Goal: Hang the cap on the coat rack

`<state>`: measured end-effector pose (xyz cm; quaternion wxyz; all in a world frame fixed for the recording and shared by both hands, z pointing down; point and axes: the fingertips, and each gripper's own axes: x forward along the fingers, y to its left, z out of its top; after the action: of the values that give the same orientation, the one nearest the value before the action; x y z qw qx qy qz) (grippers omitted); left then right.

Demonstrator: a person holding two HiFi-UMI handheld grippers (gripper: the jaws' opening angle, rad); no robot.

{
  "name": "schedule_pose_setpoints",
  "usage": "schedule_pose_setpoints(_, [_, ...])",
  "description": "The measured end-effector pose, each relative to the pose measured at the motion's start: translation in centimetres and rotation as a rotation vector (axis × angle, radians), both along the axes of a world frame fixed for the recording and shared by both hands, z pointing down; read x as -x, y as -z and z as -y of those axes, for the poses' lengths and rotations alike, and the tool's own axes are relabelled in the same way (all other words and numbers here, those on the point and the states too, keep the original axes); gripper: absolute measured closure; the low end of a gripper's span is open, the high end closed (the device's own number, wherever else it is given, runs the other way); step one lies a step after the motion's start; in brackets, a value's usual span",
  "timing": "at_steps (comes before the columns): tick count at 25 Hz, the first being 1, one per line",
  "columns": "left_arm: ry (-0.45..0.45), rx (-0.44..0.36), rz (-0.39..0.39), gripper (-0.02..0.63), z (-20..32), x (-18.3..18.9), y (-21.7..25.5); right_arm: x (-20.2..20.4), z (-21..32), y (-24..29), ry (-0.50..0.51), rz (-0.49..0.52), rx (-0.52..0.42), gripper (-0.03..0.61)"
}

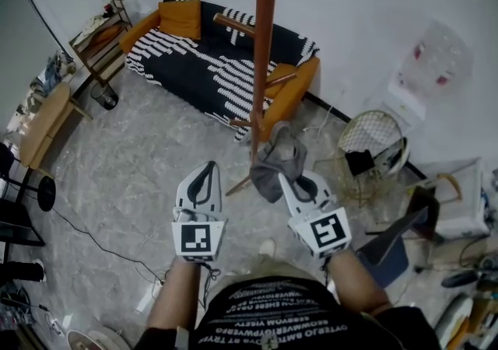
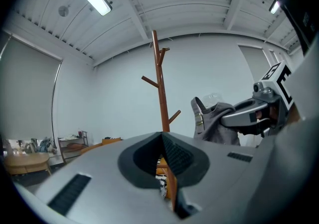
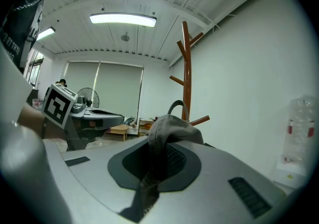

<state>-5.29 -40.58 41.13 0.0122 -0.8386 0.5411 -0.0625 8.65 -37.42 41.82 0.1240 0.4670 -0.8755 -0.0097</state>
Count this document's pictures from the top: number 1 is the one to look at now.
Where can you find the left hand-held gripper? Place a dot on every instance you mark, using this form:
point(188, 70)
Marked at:
point(196, 239)

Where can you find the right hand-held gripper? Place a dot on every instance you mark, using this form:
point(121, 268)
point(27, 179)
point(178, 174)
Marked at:
point(325, 233)

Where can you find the grey cloth garment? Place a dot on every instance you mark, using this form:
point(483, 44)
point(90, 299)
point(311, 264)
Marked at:
point(280, 162)

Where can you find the brown wooden coat rack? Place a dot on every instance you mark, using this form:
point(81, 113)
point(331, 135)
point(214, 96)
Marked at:
point(261, 68)

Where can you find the person's left forearm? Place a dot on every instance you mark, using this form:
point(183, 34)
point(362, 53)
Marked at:
point(177, 294)

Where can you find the person's right forearm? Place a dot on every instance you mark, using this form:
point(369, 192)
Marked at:
point(358, 282)

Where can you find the wooden side shelf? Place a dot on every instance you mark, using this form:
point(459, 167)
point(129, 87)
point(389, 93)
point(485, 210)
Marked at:
point(113, 49)

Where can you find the black cloth item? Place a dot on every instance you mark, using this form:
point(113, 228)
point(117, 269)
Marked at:
point(360, 162)

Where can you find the person's right white shoe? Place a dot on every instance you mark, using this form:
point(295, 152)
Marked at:
point(267, 247)

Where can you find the person's beige trousers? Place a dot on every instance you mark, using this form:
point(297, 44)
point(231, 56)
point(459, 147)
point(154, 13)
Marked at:
point(280, 267)

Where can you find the white curved panel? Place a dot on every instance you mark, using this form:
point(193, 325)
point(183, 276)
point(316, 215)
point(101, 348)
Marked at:
point(404, 154)

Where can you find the small orange sofa cushion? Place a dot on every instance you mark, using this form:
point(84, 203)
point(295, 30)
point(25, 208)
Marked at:
point(282, 76)

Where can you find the person's black printed t-shirt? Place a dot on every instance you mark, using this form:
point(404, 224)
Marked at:
point(280, 321)

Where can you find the white water dispenser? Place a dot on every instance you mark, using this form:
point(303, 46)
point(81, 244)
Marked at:
point(406, 101)

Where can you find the black standing fan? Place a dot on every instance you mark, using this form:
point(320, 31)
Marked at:
point(46, 193)

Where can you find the white box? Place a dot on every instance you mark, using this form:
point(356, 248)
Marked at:
point(467, 222)

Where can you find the oval wooden coffee table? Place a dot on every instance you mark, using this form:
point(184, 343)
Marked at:
point(46, 123)

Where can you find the black shoe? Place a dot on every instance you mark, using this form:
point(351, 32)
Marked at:
point(459, 279)

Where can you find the white round bin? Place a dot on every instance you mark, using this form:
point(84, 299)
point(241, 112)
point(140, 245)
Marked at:
point(101, 339)

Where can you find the large orange sofa cushion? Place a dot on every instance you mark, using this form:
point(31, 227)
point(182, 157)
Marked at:
point(181, 18)

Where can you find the black desk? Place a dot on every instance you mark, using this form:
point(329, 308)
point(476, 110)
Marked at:
point(17, 224)

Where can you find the flat orange cushion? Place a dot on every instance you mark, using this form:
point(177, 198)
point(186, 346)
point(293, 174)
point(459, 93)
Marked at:
point(104, 34)

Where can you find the clear water bottle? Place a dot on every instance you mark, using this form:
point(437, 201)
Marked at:
point(439, 57)

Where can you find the blue cloth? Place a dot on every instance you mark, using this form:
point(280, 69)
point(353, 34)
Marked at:
point(50, 72)

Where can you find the grey roller blind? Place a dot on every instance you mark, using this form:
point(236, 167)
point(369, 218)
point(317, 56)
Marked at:
point(19, 49)

